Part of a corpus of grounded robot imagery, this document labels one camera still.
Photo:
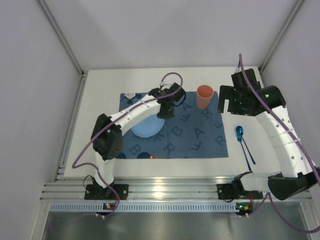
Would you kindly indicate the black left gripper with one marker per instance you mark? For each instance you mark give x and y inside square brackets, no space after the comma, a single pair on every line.
[165,110]

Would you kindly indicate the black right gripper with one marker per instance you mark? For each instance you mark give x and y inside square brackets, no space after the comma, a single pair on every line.
[225,99]

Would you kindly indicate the pink plastic cup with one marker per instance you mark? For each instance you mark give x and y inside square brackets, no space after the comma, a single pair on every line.
[204,94]

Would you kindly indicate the light blue plate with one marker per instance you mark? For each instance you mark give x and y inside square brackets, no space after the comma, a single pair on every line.
[148,127]

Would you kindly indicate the blue letter placemat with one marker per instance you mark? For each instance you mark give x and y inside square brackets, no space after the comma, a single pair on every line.
[192,133]

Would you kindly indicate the blue metallic spoon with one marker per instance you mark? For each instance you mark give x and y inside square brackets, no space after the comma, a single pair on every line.
[239,131]

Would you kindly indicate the blue metallic fork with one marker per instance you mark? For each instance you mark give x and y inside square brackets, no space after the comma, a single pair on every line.
[248,150]

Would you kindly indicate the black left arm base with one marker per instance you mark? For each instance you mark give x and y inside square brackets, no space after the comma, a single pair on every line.
[96,192]

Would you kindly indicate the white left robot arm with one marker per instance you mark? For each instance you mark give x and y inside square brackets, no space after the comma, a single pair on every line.
[109,130]

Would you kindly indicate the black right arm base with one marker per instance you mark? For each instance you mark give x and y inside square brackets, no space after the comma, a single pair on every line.
[229,192]

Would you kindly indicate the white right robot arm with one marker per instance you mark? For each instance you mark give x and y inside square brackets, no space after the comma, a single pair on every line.
[295,175]

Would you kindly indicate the left corner frame post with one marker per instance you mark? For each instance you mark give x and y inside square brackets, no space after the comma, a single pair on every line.
[60,35]

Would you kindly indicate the corner frame post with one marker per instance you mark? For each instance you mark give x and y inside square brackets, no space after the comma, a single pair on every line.
[284,28]
[60,35]

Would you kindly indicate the aluminium frame rail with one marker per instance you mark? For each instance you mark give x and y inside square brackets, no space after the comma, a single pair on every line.
[150,189]

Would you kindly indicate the right corner frame post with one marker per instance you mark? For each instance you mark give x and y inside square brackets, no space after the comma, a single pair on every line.
[284,28]

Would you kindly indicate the white slotted cable duct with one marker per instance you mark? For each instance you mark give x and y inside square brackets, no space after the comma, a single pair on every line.
[150,207]

